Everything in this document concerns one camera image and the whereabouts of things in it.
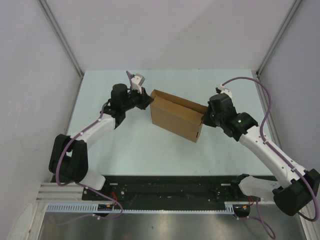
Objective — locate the aluminium frame post right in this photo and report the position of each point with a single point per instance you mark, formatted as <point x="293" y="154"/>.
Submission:
<point x="293" y="10"/>

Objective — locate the brown cardboard box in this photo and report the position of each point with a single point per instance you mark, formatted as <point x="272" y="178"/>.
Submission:
<point x="177" y="115"/>

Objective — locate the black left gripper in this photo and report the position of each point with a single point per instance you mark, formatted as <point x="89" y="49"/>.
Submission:
<point x="145" y="99"/>

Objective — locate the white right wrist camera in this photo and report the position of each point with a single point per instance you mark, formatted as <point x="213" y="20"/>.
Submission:
<point x="221" y="89"/>

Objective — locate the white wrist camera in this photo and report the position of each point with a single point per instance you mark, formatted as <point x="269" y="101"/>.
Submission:
<point x="136" y="82"/>
<point x="221" y="89"/>

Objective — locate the aluminium frame post left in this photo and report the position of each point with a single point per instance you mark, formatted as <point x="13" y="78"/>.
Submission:
<point x="56" y="28"/>

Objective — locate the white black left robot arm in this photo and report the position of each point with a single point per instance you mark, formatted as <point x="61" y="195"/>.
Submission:
<point x="69" y="160"/>

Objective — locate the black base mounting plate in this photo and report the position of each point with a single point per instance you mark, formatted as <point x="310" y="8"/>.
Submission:
<point x="216" y="188"/>

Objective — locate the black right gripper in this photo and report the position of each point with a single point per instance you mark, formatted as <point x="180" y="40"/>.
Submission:
<point x="206" y="120"/>

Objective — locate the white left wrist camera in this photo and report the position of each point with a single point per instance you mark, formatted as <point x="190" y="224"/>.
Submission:
<point x="136" y="82"/>

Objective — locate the aluminium frame post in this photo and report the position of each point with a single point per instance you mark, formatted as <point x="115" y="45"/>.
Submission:
<point x="293" y="10"/>
<point x="56" y="28"/>

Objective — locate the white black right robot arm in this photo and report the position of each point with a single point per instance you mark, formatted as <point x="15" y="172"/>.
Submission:
<point x="294" y="186"/>

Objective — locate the aluminium right side rail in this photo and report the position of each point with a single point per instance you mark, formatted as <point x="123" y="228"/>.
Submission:
<point x="264" y="99"/>

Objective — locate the grey slotted cable duct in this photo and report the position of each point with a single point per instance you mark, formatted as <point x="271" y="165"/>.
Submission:
<point x="104" y="208"/>

